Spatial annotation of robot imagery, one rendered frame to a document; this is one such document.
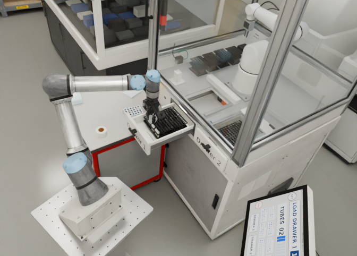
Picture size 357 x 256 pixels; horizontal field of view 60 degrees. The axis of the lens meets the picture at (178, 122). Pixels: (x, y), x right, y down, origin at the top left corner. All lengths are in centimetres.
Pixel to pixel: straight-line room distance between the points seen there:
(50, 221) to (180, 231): 112
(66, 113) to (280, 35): 107
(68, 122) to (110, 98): 72
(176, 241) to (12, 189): 139
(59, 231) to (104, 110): 91
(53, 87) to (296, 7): 107
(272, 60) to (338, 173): 220
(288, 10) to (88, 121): 145
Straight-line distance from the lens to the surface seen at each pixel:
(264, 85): 138
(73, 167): 156
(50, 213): 179
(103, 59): 251
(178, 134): 192
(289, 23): 125
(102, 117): 219
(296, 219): 139
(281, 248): 136
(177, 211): 262
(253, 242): 145
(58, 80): 154
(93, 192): 159
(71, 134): 168
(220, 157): 180
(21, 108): 358
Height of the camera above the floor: 226
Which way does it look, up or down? 44 degrees down
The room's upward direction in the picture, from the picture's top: 8 degrees clockwise
